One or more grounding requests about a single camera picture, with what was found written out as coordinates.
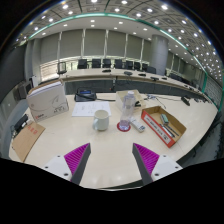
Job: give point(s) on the white ceramic mug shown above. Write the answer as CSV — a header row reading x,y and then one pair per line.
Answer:
x,y
101,120

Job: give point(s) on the black desk phone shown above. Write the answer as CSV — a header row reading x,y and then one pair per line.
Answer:
x,y
85,95

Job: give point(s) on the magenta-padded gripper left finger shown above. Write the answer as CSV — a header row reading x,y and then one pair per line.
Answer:
x,y
77,158

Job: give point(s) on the clear plastic water bottle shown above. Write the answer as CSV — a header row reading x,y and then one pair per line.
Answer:
x,y
127,110

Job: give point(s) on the grey-green eraser block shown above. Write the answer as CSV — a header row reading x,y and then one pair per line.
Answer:
x,y
164,119

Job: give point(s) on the long curved conference desk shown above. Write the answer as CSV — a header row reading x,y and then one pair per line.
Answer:
x,y
93,74

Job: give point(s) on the small beige compartment box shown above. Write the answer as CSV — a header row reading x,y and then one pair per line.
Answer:
x,y
120,98

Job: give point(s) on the black binder clip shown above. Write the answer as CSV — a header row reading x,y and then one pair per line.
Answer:
x,y
138,103

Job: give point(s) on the white remote control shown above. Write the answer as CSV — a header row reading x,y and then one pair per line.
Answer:
x,y
138,125

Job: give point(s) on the open brown box red side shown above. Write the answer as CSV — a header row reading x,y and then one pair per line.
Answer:
x,y
155,115

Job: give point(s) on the black desk microphone unit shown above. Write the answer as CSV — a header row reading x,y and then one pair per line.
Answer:
x,y
185,100

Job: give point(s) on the flat brown cardboard piece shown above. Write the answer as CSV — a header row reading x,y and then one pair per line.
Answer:
x,y
28,140

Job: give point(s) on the large white printed carton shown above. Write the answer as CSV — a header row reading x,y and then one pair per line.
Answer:
x,y
46,101

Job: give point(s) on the flat round red coaster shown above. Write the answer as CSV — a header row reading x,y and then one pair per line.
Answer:
x,y
118,128

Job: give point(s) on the row of black office chairs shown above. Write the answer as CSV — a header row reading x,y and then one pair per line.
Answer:
x,y
106,63

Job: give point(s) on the group of round ceiling lights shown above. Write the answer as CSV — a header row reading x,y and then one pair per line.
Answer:
x,y
138,15

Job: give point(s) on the black tabletop device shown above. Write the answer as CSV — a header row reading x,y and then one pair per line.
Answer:
x,y
20,122

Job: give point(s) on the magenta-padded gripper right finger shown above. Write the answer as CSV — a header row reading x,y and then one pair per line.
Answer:
x,y
146,159

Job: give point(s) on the white paper sheet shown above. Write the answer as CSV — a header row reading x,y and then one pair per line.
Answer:
x,y
90,109

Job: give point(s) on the grey round column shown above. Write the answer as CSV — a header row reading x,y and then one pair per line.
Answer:
x,y
159,55

